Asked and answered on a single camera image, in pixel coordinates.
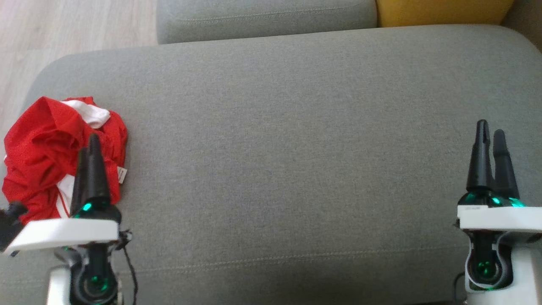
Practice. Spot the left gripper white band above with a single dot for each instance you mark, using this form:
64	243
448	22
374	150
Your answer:
63	235

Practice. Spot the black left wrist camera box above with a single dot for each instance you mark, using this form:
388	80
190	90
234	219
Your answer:
10	224

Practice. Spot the yellow cushion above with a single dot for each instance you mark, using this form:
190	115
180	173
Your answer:
440	12

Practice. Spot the grey sofa back cushion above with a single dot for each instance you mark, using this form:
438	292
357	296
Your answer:
262	19

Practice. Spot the grey sofa armrest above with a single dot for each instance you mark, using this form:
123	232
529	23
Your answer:
527	19

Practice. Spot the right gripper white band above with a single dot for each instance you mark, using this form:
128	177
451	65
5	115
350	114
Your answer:
499	218

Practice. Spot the grey sofa seat cushion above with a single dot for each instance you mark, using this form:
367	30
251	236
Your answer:
296	148

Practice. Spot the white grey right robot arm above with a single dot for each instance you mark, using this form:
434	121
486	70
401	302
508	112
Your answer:
525	275

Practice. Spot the red Bulls 23 jersey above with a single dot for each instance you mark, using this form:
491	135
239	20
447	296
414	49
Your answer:
42	140

